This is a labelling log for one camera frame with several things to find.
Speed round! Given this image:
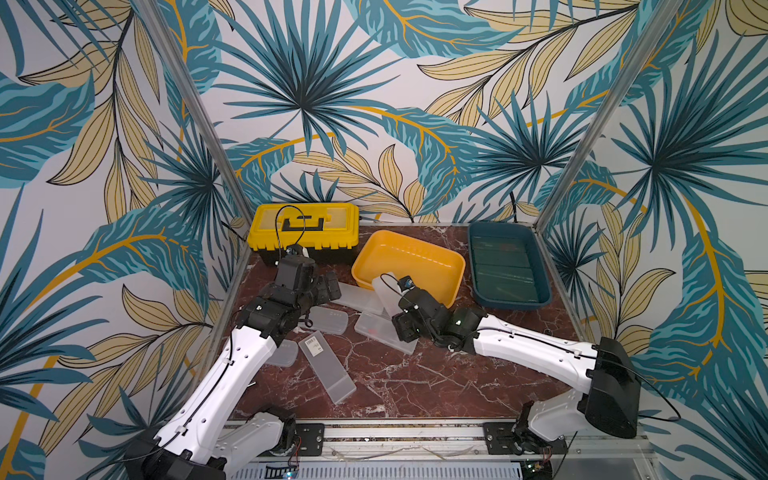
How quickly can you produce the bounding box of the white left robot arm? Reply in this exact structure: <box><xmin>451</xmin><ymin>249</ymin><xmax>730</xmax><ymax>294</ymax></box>
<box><xmin>122</xmin><ymin>255</ymin><xmax>341</xmax><ymax>479</ymax></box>

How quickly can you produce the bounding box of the aluminium frame post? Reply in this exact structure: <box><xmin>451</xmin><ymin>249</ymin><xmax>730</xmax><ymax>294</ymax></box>
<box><xmin>134</xmin><ymin>0</ymin><xmax>254</xmax><ymax>220</ymax></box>
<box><xmin>533</xmin><ymin>0</ymin><xmax>682</xmax><ymax>234</ymax></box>

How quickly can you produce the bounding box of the clear pencil case labelled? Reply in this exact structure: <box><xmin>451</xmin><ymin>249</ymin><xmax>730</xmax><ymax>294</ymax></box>
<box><xmin>298</xmin><ymin>331</ymin><xmax>356</xmax><ymax>405</ymax></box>

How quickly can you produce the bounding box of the clear pencil case top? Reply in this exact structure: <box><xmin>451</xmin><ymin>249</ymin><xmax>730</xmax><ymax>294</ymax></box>
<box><xmin>335</xmin><ymin>283</ymin><xmax>385</xmax><ymax>316</ymax></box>

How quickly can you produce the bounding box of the yellow black toolbox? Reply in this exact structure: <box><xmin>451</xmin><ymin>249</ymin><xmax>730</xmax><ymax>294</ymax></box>
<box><xmin>247</xmin><ymin>203</ymin><xmax>360</xmax><ymax>265</ymax></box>

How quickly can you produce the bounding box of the right aluminium frame post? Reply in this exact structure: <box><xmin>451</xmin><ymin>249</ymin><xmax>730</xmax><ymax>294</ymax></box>
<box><xmin>533</xmin><ymin>0</ymin><xmax>682</xmax><ymax>234</ymax></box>

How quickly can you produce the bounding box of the teal plastic tray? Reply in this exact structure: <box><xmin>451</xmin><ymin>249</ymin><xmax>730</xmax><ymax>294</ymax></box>
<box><xmin>468</xmin><ymin>222</ymin><xmax>552</xmax><ymax>311</ymax></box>

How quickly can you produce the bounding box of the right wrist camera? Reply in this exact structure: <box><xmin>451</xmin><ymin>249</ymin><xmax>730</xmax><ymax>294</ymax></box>
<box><xmin>395</xmin><ymin>275</ymin><xmax>415</xmax><ymax>296</ymax></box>

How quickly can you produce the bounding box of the clear pencil case pink inside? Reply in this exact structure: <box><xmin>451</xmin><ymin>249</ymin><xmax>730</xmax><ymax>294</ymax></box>
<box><xmin>354</xmin><ymin>312</ymin><xmax>417</xmax><ymax>355</ymax></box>

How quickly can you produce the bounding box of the yellow plastic tray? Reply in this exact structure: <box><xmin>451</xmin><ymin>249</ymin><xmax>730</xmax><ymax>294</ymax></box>
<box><xmin>351</xmin><ymin>230</ymin><xmax>466</xmax><ymax>307</ymax></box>

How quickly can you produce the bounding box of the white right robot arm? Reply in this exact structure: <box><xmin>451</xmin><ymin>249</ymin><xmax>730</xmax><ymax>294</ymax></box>
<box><xmin>392</xmin><ymin>287</ymin><xmax>641</xmax><ymax>451</ymax></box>

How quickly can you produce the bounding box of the left aluminium frame post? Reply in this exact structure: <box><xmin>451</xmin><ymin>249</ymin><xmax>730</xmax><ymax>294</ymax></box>
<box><xmin>134</xmin><ymin>0</ymin><xmax>254</xmax><ymax>220</ymax></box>

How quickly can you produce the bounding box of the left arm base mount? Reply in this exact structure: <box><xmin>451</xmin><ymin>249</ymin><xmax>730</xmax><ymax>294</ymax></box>
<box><xmin>280</xmin><ymin>423</ymin><xmax>326</xmax><ymax>457</ymax></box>

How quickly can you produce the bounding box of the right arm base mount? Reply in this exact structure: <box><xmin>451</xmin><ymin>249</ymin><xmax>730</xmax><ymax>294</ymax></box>
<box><xmin>482</xmin><ymin>422</ymin><xmax>567</xmax><ymax>456</ymax></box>

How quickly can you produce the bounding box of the aluminium front rail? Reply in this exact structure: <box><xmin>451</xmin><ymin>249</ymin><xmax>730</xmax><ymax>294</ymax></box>
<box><xmin>230</xmin><ymin>419</ymin><xmax>615</xmax><ymax>479</ymax></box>

